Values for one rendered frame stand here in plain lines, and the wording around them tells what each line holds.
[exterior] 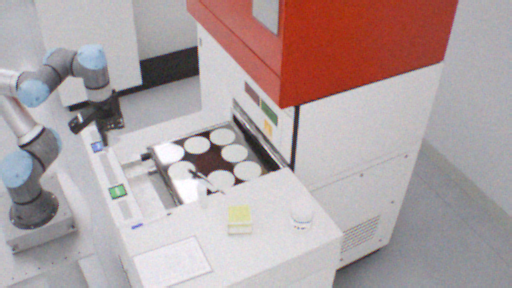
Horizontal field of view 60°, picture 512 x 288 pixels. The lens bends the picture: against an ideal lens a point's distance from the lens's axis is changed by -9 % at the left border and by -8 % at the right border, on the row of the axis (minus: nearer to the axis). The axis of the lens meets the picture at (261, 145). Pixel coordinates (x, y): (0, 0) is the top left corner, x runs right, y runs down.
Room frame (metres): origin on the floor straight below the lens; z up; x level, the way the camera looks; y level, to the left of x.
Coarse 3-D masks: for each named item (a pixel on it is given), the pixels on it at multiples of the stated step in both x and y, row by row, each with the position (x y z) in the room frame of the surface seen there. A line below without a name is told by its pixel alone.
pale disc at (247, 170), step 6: (240, 162) 1.33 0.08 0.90; (246, 162) 1.33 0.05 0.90; (252, 162) 1.33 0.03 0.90; (240, 168) 1.30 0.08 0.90; (246, 168) 1.30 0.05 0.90; (252, 168) 1.30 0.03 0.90; (258, 168) 1.30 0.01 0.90; (240, 174) 1.27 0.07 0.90; (246, 174) 1.27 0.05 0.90; (252, 174) 1.27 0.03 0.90; (258, 174) 1.27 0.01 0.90
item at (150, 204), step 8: (128, 168) 1.29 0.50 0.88; (136, 168) 1.30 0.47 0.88; (136, 184) 1.21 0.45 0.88; (144, 184) 1.21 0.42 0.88; (136, 192) 1.17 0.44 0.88; (144, 192) 1.17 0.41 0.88; (152, 192) 1.18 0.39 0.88; (144, 200) 1.14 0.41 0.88; (152, 200) 1.14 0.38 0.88; (160, 200) 1.14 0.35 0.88; (144, 208) 1.10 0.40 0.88; (152, 208) 1.10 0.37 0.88; (160, 208) 1.10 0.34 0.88; (144, 216) 1.06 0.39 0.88
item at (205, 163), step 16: (224, 128) 1.53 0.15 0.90; (176, 144) 1.42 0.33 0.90; (240, 144) 1.43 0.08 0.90; (160, 160) 1.32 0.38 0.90; (176, 160) 1.33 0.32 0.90; (192, 160) 1.33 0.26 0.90; (208, 160) 1.33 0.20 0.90; (224, 160) 1.34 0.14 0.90; (256, 160) 1.34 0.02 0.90; (192, 176) 1.25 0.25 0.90; (176, 192) 1.16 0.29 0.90; (192, 192) 1.17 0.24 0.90; (208, 192) 1.17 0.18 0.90
